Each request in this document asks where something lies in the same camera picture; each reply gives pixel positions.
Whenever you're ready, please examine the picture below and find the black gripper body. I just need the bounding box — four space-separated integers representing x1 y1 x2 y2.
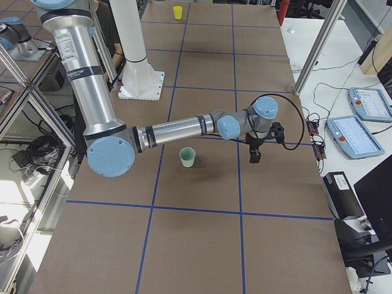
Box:
246 132 268 153

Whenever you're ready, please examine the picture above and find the yellow plastic cup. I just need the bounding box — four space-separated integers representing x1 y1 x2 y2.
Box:
173 6 183 20

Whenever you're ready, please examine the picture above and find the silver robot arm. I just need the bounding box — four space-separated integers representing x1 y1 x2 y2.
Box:
35 1 282 178

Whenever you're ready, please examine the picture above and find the green plastic cup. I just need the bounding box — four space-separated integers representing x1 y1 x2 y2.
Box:
179 147 196 168

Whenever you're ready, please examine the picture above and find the red circuit board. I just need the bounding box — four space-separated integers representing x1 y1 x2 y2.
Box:
306 121 319 136

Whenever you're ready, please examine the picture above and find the near teach pendant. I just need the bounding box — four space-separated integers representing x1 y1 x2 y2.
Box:
326 115 385 159

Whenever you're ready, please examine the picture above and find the teach pendant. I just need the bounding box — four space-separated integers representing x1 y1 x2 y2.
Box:
326 115 385 159
349 88 391 123

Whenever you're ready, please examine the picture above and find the black computer box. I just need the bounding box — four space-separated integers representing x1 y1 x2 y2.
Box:
323 171 364 221

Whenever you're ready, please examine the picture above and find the far teach pendant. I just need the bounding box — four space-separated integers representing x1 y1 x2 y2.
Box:
349 88 391 123

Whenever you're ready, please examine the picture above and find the black monitor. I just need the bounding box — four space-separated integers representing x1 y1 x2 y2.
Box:
354 156 391 238

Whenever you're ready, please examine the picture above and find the person in dark shirt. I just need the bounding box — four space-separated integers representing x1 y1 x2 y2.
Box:
93 1 124 72

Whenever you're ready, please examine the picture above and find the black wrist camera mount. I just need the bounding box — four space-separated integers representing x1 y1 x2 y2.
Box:
269 122 285 145

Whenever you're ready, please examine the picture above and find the aluminium frame post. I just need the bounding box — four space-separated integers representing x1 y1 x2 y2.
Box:
293 0 347 96

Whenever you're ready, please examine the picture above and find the white pedestal column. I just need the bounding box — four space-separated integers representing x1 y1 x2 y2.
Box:
110 0 165 101

